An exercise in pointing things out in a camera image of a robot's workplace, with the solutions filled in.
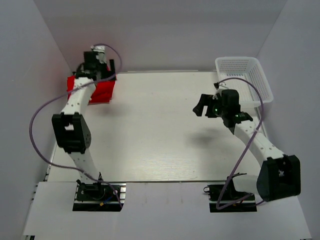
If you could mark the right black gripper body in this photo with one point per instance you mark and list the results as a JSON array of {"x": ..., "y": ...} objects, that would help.
[{"x": 218, "y": 109}]

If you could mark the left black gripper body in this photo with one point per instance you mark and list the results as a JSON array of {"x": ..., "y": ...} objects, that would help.
[{"x": 103, "y": 68}]

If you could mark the red t shirt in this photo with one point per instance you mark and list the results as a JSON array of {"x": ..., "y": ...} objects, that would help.
[
  {"x": 99, "y": 101},
  {"x": 104, "y": 90}
]

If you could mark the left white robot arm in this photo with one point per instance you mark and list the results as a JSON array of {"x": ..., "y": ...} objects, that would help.
[{"x": 92, "y": 82}]

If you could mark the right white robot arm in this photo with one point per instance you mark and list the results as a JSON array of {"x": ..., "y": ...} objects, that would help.
[{"x": 279, "y": 175}]

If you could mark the folded red t shirt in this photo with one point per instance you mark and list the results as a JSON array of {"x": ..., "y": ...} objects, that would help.
[{"x": 99, "y": 101}]

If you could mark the white plastic basket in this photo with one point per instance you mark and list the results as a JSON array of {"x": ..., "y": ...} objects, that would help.
[{"x": 246, "y": 75}]

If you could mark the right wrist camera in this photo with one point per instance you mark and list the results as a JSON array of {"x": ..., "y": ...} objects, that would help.
[{"x": 219, "y": 88}]

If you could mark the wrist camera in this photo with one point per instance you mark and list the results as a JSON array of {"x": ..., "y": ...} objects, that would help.
[
  {"x": 100, "y": 53},
  {"x": 219, "y": 88}
]

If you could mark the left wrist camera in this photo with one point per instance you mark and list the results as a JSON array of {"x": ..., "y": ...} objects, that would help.
[{"x": 100, "y": 53}]

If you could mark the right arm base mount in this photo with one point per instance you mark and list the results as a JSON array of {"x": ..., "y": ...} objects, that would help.
[{"x": 213, "y": 191}]

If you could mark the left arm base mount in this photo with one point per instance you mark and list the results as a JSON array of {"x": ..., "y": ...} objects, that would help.
[{"x": 98, "y": 197}]

